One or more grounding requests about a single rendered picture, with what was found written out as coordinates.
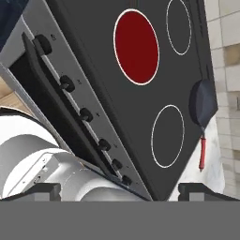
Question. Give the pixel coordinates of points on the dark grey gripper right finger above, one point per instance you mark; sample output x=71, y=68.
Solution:
x=191, y=191

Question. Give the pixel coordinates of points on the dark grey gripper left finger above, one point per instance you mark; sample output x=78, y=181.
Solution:
x=47, y=191

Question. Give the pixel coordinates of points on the black stove knob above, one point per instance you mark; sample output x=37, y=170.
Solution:
x=67, y=83
x=86, y=115
x=104, y=145
x=42, y=44
x=117, y=164
x=126, y=180

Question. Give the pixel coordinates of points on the black and silver stove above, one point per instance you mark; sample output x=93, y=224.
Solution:
x=125, y=103

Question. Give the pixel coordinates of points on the dark glass oven door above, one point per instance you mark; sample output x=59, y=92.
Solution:
x=29, y=82

